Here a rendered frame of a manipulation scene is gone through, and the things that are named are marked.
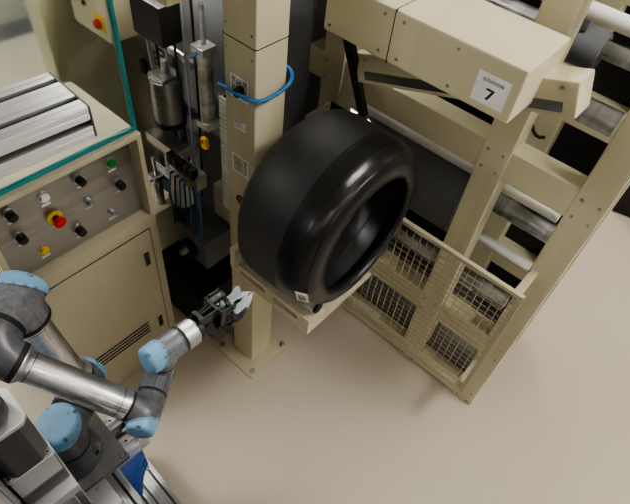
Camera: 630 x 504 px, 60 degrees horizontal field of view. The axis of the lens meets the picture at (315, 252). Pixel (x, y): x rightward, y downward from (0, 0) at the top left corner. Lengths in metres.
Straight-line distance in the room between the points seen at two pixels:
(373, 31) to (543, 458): 2.07
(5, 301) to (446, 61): 1.19
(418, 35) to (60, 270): 1.36
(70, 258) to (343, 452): 1.42
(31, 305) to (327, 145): 0.83
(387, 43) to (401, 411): 1.75
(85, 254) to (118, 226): 0.16
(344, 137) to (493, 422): 1.75
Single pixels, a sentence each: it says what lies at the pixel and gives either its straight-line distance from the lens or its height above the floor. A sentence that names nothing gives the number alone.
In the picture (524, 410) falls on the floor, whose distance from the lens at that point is 2.95.
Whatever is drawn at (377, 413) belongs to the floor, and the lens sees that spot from 2.70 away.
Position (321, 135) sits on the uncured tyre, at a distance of 1.54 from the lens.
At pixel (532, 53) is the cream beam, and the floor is 1.78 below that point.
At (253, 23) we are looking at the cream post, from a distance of 1.51.
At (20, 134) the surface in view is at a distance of 0.67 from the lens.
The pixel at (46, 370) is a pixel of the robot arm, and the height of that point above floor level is 1.26.
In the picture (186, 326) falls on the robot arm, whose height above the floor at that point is 1.21.
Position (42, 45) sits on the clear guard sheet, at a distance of 1.64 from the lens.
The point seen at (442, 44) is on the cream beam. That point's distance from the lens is 1.48.
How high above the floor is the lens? 2.41
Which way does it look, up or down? 49 degrees down
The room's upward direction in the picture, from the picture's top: 8 degrees clockwise
